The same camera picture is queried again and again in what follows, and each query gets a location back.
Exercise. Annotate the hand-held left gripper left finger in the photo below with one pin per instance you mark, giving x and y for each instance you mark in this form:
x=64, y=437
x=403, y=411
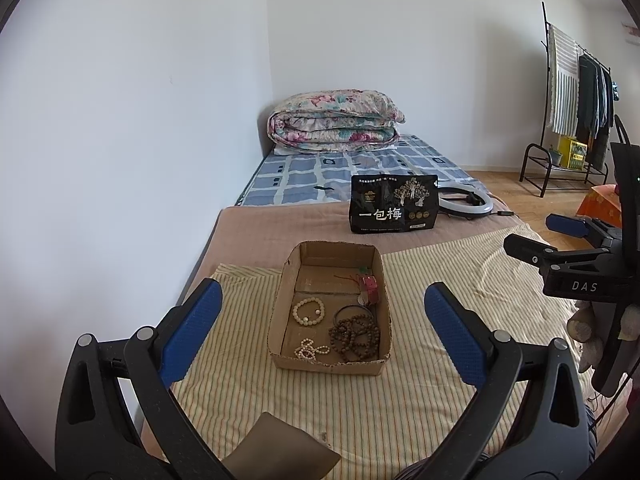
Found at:
x=192, y=335

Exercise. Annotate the yellow box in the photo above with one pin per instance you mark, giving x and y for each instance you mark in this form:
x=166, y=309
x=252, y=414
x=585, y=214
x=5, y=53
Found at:
x=574, y=152

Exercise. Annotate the cardboard box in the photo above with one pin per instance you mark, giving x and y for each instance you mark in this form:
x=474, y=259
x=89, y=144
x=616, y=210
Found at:
x=285, y=320

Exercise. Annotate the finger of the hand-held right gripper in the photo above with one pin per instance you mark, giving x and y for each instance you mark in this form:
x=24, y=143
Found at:
x=525, y=247
x=567, y=223

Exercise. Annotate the blue plaid bed sheet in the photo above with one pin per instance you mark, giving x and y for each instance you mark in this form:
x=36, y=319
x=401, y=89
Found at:
x=300, y=175

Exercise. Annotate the striped cream blanket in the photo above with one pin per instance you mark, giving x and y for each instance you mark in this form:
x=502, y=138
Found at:
x=350, y=410

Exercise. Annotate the black snack bag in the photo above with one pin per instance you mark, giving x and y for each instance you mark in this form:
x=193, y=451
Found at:
x=390, y=205

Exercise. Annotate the black bangle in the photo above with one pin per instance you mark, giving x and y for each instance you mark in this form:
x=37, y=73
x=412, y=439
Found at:
x=345, y=310

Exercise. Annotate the black clothes rack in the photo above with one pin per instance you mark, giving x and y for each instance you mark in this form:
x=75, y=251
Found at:
x=532, y=170

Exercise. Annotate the folded floral quilt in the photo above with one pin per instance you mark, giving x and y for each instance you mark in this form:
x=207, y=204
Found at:
x=335, y=120

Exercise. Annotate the brown cardboard piece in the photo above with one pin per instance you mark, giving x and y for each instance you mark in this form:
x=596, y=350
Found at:
x=280, y=450

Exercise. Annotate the person's right hand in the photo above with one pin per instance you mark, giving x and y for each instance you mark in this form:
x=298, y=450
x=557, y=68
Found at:
x=585, y=340

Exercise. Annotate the dark hanging clothes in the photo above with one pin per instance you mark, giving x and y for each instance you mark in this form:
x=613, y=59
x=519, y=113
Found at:
x=595, y=105

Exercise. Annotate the striped hanging towel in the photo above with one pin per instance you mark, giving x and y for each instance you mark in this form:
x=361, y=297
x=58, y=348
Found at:
x=562, y=80

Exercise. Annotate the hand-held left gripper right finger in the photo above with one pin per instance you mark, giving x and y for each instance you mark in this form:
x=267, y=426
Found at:
x=457, y=340

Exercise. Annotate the orange gift box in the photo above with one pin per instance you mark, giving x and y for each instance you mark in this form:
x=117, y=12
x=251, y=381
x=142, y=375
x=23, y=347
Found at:
x=600, y=205

